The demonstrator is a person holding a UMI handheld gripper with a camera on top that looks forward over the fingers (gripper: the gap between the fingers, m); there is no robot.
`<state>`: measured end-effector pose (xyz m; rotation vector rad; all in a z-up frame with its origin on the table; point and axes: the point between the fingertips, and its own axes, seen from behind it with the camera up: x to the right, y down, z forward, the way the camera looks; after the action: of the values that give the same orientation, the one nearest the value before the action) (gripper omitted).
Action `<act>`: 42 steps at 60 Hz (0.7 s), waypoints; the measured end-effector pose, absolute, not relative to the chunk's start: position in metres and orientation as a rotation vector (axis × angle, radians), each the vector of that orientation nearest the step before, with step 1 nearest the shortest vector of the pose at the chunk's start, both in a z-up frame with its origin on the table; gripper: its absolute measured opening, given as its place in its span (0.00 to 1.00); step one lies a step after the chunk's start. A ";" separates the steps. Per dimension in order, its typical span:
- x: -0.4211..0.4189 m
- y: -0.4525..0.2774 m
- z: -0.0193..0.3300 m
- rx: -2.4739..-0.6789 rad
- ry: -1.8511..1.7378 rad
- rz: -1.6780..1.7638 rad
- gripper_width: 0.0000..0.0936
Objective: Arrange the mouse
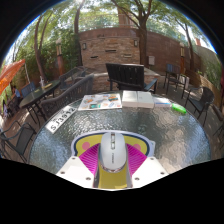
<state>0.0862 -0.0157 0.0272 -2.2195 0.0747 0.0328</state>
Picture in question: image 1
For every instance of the dark wicker chair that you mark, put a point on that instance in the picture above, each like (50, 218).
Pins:
(73, 93)
(71, 75)

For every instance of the black wall lantern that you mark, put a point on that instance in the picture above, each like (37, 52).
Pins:
(135, 43)
(84, 46)

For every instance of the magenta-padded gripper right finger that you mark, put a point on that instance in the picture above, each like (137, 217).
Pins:
(150, 170)

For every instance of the clear bottle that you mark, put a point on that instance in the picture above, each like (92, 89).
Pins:
(41, 82)

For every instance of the orange umbrella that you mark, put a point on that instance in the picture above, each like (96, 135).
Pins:
(10, 75)

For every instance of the green plastic item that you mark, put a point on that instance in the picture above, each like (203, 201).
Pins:
(179, 108)

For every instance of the yellow chick-shaped mouse pad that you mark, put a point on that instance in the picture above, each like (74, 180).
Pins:
(111, 180)

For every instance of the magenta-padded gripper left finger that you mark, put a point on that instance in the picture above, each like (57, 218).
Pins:
(75, 170)

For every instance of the person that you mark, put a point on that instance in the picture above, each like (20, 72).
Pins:
(16, 93)

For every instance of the black metal chair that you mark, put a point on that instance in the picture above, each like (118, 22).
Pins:
(21, 136)

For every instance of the blue metal chair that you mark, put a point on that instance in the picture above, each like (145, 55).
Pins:
(171, 70)

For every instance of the black wooden chair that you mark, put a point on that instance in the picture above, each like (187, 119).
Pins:
(126, 73)

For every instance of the grey wall utility box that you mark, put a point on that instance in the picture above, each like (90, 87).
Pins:
(151, 60)

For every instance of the dark mesh patio chair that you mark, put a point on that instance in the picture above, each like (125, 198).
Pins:
(207, 95)

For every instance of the dark round patio table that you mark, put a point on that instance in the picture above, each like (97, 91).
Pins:
(38, 93)

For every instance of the wooden lamp post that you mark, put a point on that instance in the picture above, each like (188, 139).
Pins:
(60, 58)
(182, 58)

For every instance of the white sign strip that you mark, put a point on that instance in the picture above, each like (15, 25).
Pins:
(60, 120)

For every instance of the colourful printed sheet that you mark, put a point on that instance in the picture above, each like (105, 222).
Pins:
(100, 102)

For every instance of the blue patio chair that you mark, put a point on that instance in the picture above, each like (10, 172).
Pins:
(28, 89)

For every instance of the white computer mouse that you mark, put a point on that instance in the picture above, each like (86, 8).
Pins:
(113, 151)

